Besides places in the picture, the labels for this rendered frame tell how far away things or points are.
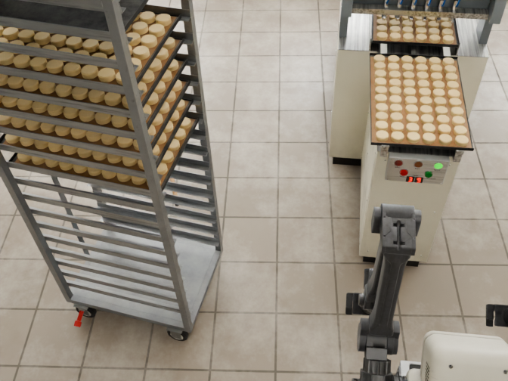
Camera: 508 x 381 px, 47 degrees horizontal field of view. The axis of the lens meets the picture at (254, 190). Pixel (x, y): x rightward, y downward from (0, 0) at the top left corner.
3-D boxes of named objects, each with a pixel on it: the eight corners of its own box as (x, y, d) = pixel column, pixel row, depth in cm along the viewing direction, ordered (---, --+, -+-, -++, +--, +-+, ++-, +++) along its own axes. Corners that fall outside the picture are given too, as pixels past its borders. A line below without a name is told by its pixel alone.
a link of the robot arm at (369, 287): (375, 218, 137) (422, 222, 136) (374, 200, 140) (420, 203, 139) (355, 312, 169) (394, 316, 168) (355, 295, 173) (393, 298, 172)
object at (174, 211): (217, 219, 277) (216, 215, 274) (215, 224, 275) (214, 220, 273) (94, 193, 290) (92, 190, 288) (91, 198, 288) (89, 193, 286)
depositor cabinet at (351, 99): (336, 41, 435) (345, -71, 372) (436, 47, 427) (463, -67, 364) (326, 166, 352) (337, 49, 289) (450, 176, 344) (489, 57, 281)
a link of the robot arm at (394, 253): (378, 237, 130) (424, 240, 129) (375, 198, 140) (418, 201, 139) (357, 357, 158) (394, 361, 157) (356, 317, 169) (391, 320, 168)
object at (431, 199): (359, 168, 351) (378, 40, 283) (417, 172, 347) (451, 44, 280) (356, 266, 305) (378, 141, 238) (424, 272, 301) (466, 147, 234)
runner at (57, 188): (170, 209, 211) (168, 203, 209) (167, 215, 210) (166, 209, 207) (14, 176, 225) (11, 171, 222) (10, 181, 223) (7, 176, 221)
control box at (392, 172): (385, 174, 252) (389, 151, 242) (441, 178, 250) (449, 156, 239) (385, 181, 250) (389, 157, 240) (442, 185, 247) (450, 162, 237)
